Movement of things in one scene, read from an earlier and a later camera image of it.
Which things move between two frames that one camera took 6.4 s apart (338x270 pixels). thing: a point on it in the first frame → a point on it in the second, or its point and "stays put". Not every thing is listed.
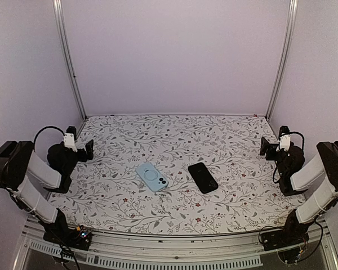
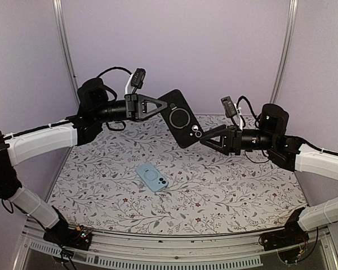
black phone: x=203 y=178 → x=180 y=118
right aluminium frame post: x=292 y=12 stays put
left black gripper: x=84 y=157 → x=136 y=106
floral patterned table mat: x=172 y=174 stays put
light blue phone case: x=151 y=176 stays put
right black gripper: x=265 y=147 → x=231 y=139
